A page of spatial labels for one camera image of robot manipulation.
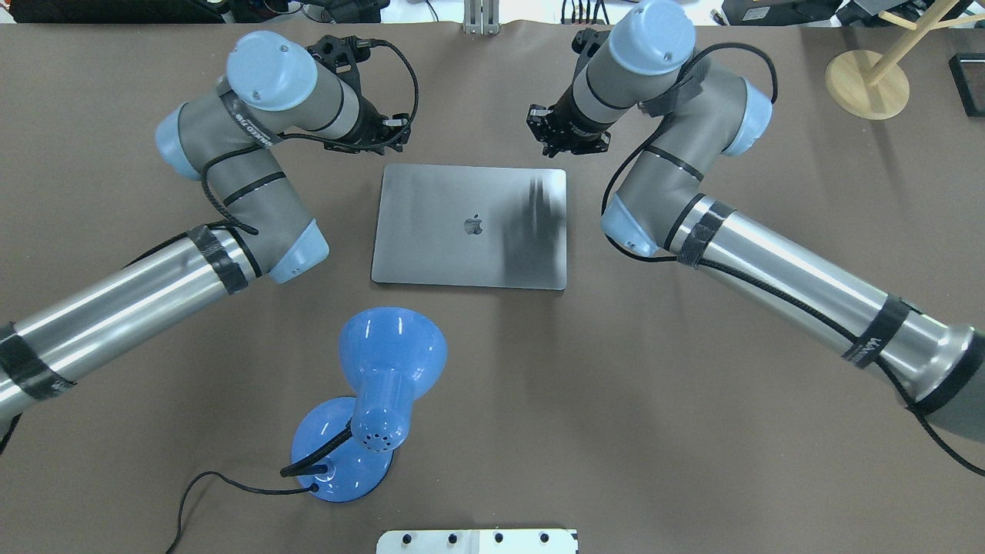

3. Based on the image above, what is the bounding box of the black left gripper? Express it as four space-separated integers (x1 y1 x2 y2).
323 92 412 155

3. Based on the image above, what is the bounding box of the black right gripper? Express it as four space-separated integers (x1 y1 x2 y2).
526 85 612 158

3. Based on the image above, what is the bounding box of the grey laptop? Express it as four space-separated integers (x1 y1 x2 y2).
370 162 569 291

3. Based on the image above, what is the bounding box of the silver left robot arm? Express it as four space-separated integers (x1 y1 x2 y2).
2 29 415 430

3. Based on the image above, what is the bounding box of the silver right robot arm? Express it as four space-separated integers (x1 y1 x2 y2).
527 1 984 442

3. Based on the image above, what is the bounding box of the wooden mug tree stand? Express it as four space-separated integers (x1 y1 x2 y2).
824 1 984 120

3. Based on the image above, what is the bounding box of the blue desk lamp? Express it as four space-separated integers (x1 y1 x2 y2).
280 306 448 502

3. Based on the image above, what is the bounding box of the black tray on table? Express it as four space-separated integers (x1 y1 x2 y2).
947 52 984 117

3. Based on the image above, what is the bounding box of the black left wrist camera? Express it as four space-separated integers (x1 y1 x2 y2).
306 35 377 95

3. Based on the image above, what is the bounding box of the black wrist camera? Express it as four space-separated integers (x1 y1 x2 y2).
571 28 611 78
306 35 377 95

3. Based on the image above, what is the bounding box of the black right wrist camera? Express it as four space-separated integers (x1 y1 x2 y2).
571 28 611 78

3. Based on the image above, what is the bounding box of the aluminium frame post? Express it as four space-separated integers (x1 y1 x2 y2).
463 0 500 36

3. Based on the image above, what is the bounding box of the black right camera cable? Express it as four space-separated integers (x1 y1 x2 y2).
600 42 985 478

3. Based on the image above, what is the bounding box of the black camera cable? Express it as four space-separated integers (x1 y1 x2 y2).
600 42 985 478
123 38 421 266

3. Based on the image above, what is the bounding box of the black left camera cable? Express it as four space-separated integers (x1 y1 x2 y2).
123 38 421 266

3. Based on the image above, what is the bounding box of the black lamp power cord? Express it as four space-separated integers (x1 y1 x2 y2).
165 471 319 554

